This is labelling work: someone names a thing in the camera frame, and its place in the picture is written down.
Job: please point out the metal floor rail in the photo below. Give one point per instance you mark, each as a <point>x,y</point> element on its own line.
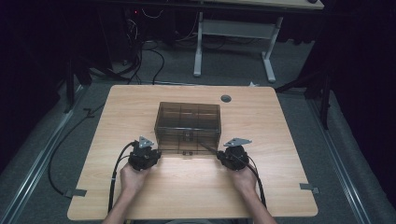
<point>40,155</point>
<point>339,168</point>

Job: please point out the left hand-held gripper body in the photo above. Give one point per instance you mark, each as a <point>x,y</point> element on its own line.
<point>141,158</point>

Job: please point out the brown transparent drawer organizer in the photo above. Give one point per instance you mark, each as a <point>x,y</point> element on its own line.
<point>186,118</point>

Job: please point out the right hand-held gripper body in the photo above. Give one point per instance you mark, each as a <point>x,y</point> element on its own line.
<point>237,158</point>

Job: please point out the white-legged desk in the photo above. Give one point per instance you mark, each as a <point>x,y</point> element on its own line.
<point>236,29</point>

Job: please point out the person's right hand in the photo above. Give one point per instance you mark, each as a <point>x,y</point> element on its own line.
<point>244,182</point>

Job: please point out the person's left hand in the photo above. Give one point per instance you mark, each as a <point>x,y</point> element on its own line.
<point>132,179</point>

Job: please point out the white paper scrap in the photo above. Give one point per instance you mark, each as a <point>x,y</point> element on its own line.
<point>252,84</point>

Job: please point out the grey tape strip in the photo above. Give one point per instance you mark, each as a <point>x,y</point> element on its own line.
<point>309,188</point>
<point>76,193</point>

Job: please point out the grey round table grommet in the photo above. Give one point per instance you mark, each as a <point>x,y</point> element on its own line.
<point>226,99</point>

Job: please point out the black metal stand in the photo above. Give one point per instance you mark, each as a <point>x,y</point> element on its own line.
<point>70,87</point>
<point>325,102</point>

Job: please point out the brown transparent drawer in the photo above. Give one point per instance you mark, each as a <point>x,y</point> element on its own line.
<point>183,151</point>

